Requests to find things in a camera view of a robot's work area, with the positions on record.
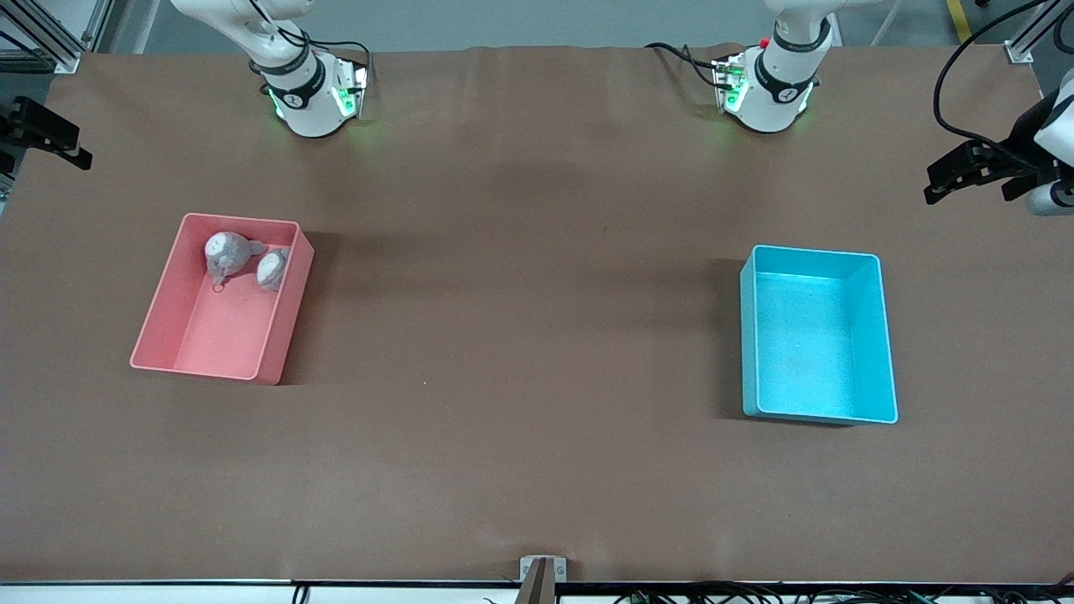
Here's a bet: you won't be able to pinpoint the metal base connector plate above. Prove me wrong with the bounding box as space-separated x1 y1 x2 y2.
330 57 371 118
712 52 749 114

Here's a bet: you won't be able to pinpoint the black left arm wrist cable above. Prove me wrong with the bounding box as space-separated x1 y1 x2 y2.
934 0 1074 156

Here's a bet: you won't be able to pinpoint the black right arm base cable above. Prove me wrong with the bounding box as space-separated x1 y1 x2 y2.
248 0 375 89

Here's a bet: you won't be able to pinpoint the aluminium frame profile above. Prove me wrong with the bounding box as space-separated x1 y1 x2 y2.
0 0 82 75
81 0 116 53
1004 0 1060 65

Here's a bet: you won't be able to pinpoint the brown table cover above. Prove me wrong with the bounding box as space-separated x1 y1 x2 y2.
0 42 1074 586

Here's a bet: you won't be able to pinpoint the black arm base cable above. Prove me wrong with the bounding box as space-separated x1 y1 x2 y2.
644 42 724 89
248 0 375 89

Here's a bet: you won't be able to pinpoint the brown camera post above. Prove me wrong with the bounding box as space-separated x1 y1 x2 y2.
515 560 557 604

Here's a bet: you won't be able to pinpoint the blue plastic box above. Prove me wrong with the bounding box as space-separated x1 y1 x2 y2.
739 244 899 426

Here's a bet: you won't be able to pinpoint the grey plush toy with keyring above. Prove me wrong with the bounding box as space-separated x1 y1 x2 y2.
205 232 268 294

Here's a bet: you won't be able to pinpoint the grey plush toy eyes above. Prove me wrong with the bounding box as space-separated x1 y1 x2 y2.
255 247 290 293

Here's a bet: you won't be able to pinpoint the pink plastic box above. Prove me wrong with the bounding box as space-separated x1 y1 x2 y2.
129 212 315 386

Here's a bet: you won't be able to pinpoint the silver metal bracket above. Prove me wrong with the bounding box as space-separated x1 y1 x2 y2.
519 555 568 583

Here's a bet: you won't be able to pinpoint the black left arm base cable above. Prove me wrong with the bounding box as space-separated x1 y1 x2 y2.
644 42 724 89

